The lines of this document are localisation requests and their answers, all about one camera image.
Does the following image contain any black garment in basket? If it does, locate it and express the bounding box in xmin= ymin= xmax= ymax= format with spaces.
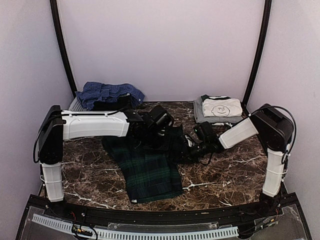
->
xmin=92 ymin=96 xmax=133 ymax=111

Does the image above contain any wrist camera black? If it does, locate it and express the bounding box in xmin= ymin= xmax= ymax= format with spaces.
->
xmin=148 ymin=105 xmax=174 ymax=129
xmin=193 ymin=121 xmax=218 ymax=143

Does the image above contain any white and green raglan shirt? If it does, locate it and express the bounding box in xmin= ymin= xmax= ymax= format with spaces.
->
xmin=200 ymin=94 xmax=243 ymax=118

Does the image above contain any left black frame post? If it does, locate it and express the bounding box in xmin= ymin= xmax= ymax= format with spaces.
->
xmin=49 ymin=0 xmax=78 ymax=98

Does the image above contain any folded grey polo shirt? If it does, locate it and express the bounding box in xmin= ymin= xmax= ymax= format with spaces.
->
xmin=193 ymin=97 xmax=243 ymax=124

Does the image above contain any right black frame post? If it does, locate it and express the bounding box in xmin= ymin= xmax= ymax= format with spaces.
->
xmin=242 ymin=0 xmax=272 ymax=106

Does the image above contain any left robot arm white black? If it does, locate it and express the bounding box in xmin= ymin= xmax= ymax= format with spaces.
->
xmin=32 ymin=105 xmax=174 ymax=218

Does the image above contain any white perforated laundry basket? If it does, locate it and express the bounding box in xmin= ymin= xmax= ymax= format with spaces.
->
xmin=68 ymin=97 xmax=87 ymax=112

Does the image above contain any blue checkered shirt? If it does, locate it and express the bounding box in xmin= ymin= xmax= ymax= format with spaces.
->
xmin=75 ymin=81 xmax=145 ymax=110

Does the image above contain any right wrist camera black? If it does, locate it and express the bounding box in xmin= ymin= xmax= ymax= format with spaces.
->
xmin=193 ymin=121 xmax=218 ymax=143

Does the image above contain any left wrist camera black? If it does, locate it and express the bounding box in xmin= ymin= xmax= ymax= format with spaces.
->
xmin=148 ymin=105 xmax=174 ymax=129

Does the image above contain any white slotted cable duct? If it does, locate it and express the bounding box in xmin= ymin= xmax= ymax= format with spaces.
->
xmin=31 ymin=214 xmax=239 ymax=240

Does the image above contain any black frame post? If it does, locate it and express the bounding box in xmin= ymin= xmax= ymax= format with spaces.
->
xmin=242 ymin=0 xmax=272 ymax=106
xmin=49 ymin=0 xmax=78 ymax=98

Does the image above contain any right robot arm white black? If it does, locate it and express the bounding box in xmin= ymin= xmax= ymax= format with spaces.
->
xmin=177 ymin=104 xmax=297 ymax=198

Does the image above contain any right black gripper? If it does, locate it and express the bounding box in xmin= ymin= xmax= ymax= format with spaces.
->
xmin=173 ymin=139 xmax=210 ymax=164

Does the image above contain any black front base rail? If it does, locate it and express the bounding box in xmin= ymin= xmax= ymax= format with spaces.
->
xmin=23 ymin=193 xmax=303 ymax=226

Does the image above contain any dark green plaid garment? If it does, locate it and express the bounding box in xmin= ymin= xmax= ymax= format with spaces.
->
xmin=101 ymin=125 xmax=184 ymax=204

